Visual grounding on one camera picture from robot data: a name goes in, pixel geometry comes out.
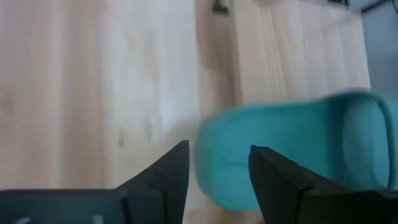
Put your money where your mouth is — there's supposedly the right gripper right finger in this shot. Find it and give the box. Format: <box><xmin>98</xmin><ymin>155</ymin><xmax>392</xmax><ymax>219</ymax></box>
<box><xmin>249</xmin><ymin>145</ymin><xmax>327</xmax><ymax>224</ymax></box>

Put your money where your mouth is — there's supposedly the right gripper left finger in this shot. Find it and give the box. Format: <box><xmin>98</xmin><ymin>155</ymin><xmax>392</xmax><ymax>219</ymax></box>
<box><xmin>116</xmin><ymin>139</ymin><xmax>190</xmax><ymax>224</ymax></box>

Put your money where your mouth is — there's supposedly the teal rubber slide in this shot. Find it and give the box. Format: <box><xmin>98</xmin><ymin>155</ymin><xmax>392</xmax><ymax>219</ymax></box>
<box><xmin>194</xmin><ymin>90</ymin><xmax>398</xmax><ymax>212</ymax></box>

